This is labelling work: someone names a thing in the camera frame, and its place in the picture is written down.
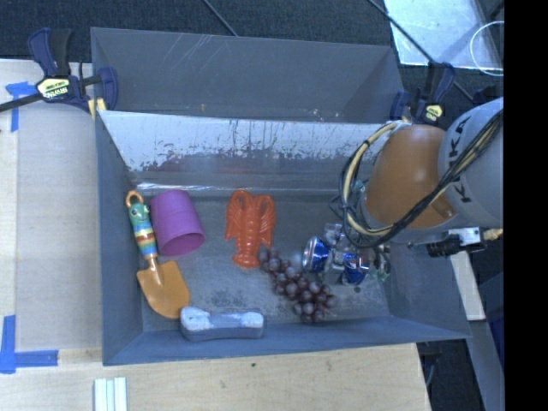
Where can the blue drink can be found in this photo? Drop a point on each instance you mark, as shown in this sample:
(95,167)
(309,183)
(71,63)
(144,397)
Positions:
(316,254)

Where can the dark purple toy grapes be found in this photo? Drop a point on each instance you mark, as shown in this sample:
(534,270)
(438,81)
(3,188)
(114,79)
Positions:
(299,291)

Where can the orange toy lobster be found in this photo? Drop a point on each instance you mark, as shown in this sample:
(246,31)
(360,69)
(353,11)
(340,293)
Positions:
(249,229)

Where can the grey bone-shaped toy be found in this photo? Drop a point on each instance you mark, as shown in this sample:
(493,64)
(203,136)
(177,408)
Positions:
(222,323)

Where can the purple plastic cup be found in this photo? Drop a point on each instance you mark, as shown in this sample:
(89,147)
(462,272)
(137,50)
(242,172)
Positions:
(175,223)

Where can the grey metal bin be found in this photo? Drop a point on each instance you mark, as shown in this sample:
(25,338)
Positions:
(240,75)

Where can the pale wood board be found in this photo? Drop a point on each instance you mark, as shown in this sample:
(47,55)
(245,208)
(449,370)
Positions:
(55,229)

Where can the black cylinder on white bracket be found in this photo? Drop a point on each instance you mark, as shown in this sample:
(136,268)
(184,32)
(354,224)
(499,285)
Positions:
(445,245)

